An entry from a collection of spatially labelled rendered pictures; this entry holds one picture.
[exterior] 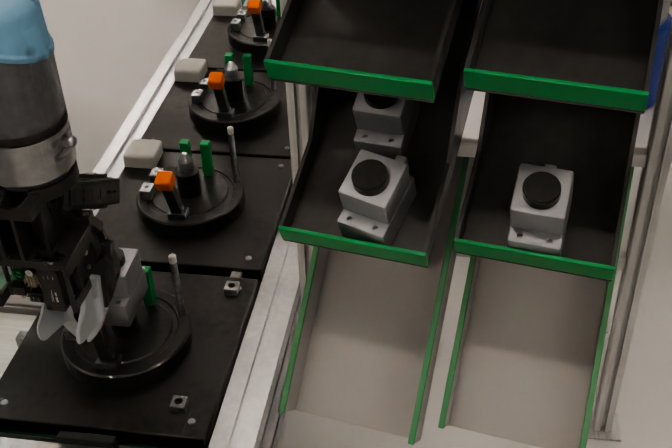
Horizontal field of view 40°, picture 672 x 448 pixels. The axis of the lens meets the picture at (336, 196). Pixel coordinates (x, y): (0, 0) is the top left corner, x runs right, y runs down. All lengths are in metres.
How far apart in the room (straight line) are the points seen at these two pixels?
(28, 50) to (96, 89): 1.05
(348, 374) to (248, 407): 0.12
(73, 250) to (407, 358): 0.33
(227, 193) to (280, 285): 0.16
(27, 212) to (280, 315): 0.40
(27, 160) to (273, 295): 0.43
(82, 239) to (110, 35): 1.17
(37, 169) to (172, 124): 0.67
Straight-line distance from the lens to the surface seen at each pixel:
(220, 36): 1.66
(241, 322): 1.06
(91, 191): 0.86
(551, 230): 0.77
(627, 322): 1.00
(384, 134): 0.82
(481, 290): 0.92
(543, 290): 0.92
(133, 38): 1.94
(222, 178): 1.25
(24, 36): 0.72
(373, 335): 0.92
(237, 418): 0.99
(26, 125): 0.75
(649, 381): 1.18
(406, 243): 0.79
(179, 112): 1.44
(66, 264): 0.80
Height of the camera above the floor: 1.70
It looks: 36 degrees down
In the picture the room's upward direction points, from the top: 2 degrees counter-clockwise
